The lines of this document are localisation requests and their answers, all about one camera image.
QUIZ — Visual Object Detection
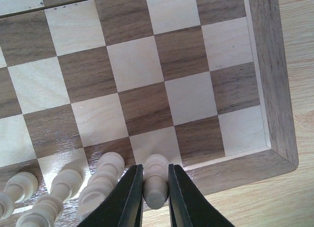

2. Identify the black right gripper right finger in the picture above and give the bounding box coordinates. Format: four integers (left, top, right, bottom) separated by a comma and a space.
168, 164, 233, 227

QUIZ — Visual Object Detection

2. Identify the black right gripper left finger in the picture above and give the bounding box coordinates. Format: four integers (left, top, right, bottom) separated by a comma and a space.
78, 165, 143, 227

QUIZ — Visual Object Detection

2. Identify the white chess piece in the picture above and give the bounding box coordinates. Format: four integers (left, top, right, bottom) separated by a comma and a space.
143, 154, 169, 209

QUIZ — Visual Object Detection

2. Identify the wooden chessboard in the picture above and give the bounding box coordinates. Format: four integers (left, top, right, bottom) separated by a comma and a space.
0, 0, 299, 227

